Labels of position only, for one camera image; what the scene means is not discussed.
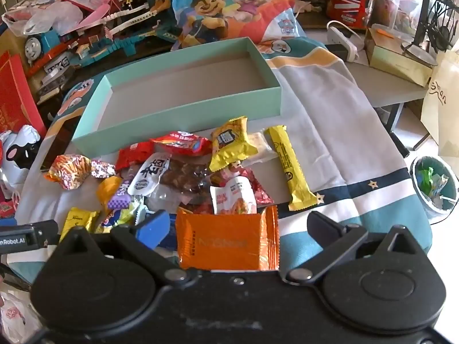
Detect blue yellow snack packet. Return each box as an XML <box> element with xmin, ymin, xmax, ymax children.
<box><xmin>94</xmin><ymin>201</ymin><xmax>144</xmax><ymax>235</ymax></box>

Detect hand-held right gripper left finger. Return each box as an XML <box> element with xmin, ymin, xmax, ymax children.
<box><xmin>57</xmin><ymin>210</ymin><xmax>203</xmax><ymax>289</ymax></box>

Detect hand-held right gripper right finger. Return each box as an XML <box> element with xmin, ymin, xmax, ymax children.
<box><xmin>285</xmin><ymin>211</ymin><xmax>427</xmax><ymax>285</ymax></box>

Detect orange striped snack packet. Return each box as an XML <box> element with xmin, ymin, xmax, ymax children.
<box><xmin>44</xmin><ymin>153</ymin><xmax>92</xmax><ymax>190</ymax></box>

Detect small red snack packet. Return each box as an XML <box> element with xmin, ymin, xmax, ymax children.
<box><xmin>115</xmin><ymin>141</ymin><xmax>155</xmax><ymax>180</ymax></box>

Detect blue toy train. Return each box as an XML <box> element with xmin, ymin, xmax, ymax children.
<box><xmin>23</xmin><ymin>29</ymin><xmax>61</xmax><ymax>61</ymax></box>

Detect cartoon dog snack bag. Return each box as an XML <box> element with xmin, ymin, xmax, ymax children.
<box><xmin>170</xmin><ymin>0</ymin><xmax>307</xmax><ymax>51</ymax></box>

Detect small yellow snack packet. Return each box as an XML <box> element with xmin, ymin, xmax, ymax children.
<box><xmin>59</xmin><ymin>207</ymin><xmax>100</xmax><ymax>242</ymax></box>

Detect clear packet of brown snack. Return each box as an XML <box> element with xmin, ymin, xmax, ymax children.
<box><xmin>127</xmin><ymin>152</ymin><xmax>216</xmax><ymax>205</ymax></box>

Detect long yellow snack bar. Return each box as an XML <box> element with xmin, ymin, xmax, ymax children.
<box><xmin>263</xmin><ymin>125</ymin><xmax>318</xmax><ymax>212</ymax></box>

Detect small pink shiny candy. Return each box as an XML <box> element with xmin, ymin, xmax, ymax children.
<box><xmin>90</xmin><ymin>159</ymin><xmax>117</xmax><ymax>180</ymax></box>

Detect gold box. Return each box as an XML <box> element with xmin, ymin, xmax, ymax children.
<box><xmin>364</xmin><ymin>25</ymin><xmax>439</xmax><ymax>87</ymax></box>

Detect teal trash bin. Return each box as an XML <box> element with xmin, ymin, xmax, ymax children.
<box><xmin>409</xmin><ymin>155</ymin><xmax>459</xmax><ymax>223</ymax></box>

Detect black white plush toy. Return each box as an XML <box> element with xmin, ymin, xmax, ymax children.
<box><xmin>0</xmin><ymin>125</ymin><xmax>42</xmax><ymax>190</ymax></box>

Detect red blue snack packet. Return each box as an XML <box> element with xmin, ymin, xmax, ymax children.
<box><xmin>150</xmin><ymin>131</ymin><xmax>212</xmax><ymax>157</ymax></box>

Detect orange candy wrapper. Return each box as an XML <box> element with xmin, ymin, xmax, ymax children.
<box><xmin>96</xmin><ymin>175</ymin><xmax>123</xmax><ymax>210</ymax></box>

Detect white paper bag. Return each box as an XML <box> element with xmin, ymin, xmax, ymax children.
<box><xmin>420</xmin><ymin>48</ymin><xmax>459</xmax><ymax>160</ymax></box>

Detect white nougat packet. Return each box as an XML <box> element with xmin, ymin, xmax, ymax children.
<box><xmin>247</xmin><ymin>132</ymin><xmax>278</xmax><ymax>162</ymax></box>

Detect white red snack packet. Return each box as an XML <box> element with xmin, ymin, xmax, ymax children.
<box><xmin>210</xmin><ymin>177</ymin><xmax>258</xmax><ymax>216</ymax></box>

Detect red gift box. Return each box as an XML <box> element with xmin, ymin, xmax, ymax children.
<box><xmin>0</xmin><ymin>51</ymin><xmax>47</xmax><ymax>140</ymax></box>

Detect mint green cardboard box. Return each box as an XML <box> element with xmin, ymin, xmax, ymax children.
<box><xmin>71</xmin><ymin>37</ymin><xmax>283</xmax><ymax>153</ymax></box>

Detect purple candy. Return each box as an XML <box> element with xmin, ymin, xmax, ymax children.
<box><xmin>108</xmin><ymin>183</ymin><xmax>135</xmax><ymax>210</ymax></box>

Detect printed blanket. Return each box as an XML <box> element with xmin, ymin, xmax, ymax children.
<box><xmin>7</xmin><ymin>38</ymin><xmax>433</xmax><ymax>294</ymax></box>

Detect black wire rack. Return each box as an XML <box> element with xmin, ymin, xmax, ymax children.
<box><xmin>402</xmin><ymin>0</ymin><xmax>459</xmax><ymax>54</ymax></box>

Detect toy track set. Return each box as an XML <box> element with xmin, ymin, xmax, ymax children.
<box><xmin>27</xmin><ymin>0</ymin><xmax>180</xmax><ymax>79</ymax></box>

